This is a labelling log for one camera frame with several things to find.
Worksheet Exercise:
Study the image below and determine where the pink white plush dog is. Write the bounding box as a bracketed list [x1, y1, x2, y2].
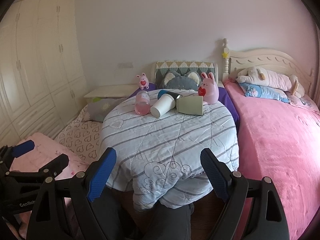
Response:
[236, 67, 305, 98]

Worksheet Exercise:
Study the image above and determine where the white paper cup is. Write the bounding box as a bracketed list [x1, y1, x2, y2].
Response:
[150, 94, 176, 118]

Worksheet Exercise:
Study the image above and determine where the sage green cup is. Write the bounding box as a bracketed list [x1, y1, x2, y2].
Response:
[176, 95, 203, 115]

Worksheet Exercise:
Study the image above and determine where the black steel thermos bottle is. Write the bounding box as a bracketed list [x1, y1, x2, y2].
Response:
[157, 89, 182, 101]

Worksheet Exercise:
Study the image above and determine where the large pink bunny toy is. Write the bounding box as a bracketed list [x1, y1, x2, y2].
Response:
[198, 72, 219, 105]

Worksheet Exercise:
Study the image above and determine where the pink fleece blanket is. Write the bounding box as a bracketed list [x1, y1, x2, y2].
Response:
[224, 80, 319, 239]

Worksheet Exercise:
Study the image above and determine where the small pink bunny toy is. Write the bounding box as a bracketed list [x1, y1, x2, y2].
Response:
[137, 73, 149, 90]

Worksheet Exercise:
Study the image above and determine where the blue cartoon pillow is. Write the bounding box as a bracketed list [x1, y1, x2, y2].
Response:
[239, 83, 290, 103]

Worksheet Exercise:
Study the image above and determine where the striped light blue quilt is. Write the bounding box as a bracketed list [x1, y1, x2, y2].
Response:
[100, 98, 239, 211]

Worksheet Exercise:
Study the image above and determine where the diamond pattern headboard cushion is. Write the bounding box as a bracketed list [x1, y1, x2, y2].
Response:
[152, 61, 219, 88]

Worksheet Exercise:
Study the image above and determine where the cream wardrobe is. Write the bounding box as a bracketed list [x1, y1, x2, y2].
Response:
[1, 0, 88, 145]

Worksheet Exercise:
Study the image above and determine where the pink folded quilt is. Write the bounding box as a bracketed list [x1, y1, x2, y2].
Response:
[10, 133, 89, 180]

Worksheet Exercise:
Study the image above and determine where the cream bedside table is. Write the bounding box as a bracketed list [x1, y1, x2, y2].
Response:
[84, 84, 139, 99]

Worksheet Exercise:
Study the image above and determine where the cream wooden headboard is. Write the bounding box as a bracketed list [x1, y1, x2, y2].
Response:
[222, 38, 314, 97]

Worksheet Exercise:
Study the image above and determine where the grey cat cushion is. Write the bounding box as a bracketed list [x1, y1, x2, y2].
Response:
[160, 71, 201, 90]

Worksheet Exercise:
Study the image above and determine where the glass jar with pink contents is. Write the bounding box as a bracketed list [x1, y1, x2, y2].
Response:
[135, 90, 150, 116]

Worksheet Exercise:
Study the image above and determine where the purple sheet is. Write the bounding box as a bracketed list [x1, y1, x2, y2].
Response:
[128, 83, 240, 133]

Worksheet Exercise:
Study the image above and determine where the grey flower pillow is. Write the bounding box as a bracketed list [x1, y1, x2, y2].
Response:
[82, 98, 125, 122]

